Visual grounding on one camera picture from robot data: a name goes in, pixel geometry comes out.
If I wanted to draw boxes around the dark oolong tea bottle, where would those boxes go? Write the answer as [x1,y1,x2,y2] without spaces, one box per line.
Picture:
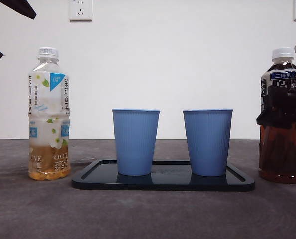
[258,47,296,184]

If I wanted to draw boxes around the clear jasmine tea bottle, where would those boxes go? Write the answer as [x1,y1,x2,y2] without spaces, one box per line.
[27,46,71,181]

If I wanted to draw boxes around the dark navy tray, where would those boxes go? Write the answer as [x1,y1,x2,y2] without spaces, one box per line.
[71,159,256,192]

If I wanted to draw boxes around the blue ribbed cup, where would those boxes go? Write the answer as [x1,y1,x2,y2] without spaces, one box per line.
[112,108,161,176]
[182,108,233,177]

